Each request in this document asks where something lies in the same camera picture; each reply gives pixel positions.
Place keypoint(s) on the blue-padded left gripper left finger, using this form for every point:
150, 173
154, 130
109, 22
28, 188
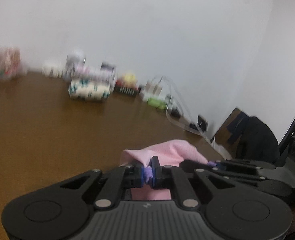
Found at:
116, 182

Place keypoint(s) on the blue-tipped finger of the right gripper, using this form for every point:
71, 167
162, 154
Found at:
243, 169

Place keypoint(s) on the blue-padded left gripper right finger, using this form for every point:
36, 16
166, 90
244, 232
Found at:
177, 181

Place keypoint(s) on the pink and blue garment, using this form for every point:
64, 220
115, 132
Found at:
172, 152

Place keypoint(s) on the black phone on stand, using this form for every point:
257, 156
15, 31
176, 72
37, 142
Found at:
201, 125

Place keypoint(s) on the green rectangular device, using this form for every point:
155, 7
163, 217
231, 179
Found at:
157, 103

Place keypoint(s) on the white power strip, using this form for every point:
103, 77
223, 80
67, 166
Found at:
145, 96

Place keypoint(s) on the white charger adapters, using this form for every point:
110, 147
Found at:
153, 88

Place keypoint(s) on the black box with text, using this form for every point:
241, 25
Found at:
129, 91

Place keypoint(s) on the yellow round container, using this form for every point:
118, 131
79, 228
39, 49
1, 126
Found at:
129, 79

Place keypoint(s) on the white round lamp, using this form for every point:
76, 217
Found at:
74, 59

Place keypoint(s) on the clear plastic bag with snacks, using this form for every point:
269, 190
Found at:
10, 63

